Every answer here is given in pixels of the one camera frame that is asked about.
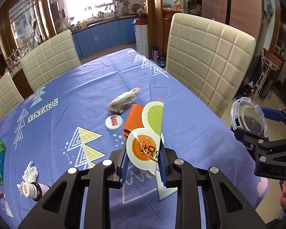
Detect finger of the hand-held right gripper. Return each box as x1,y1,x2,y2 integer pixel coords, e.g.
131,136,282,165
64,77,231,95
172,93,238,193
260,107,286,124
233,126,286,149

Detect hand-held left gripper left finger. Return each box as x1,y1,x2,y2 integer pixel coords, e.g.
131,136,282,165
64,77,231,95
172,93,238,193
18,145,129,229

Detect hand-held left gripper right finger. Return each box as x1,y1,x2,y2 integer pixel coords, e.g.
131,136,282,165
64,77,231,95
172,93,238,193
157,148,267,229

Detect clear round plastic case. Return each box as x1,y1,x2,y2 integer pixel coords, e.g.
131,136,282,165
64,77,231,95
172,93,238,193
230,97,270,137

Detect white cap with red label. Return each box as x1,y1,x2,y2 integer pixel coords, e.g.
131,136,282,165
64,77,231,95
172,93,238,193
105,115,123,132

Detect orange green fruit package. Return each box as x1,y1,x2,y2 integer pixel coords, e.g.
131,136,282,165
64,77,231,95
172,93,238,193
123,99,178,201

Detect beige wrapper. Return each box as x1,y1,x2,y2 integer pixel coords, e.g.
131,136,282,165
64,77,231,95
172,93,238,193
106,87,141,114

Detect brown bottle with white cap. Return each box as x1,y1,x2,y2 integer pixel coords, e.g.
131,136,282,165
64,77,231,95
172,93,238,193
20,182,50,201

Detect white tissue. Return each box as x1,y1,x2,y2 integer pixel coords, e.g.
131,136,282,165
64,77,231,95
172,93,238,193
17,161,40,191

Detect white metal stand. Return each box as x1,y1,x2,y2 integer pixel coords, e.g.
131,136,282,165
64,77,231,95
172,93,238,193
256,57,280,98

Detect red basin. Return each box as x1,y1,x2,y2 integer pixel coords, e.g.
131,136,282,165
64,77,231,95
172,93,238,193
263,48,286,65

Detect cream quilted chair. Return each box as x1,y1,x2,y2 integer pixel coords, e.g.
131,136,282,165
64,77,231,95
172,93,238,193
165,13,256,120
0,72,24,122

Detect copper refrigerator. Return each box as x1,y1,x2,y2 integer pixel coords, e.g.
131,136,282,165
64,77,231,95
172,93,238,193
225,0,265,101

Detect blue printed tablecloth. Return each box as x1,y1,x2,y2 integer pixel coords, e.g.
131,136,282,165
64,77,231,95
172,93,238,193
0,48,268,229

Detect white water dispenser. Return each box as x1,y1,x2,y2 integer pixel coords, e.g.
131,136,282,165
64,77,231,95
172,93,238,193
135,24,149,58

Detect cream chair back middle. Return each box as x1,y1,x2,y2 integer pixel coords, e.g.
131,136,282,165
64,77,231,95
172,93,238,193
20,30,81,93

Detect blue kitchen cabinets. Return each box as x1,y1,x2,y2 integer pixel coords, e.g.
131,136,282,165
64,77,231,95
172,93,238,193
71,17,137,58

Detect wooden display shelf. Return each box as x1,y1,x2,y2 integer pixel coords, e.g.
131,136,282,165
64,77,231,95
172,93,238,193
146,0,229,53

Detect wooden glass cabinet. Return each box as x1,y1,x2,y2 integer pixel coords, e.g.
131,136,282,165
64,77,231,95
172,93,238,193
0,0,51,81

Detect grey wall cloth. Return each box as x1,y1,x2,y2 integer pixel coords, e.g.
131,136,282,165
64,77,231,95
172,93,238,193
261,0,276,21

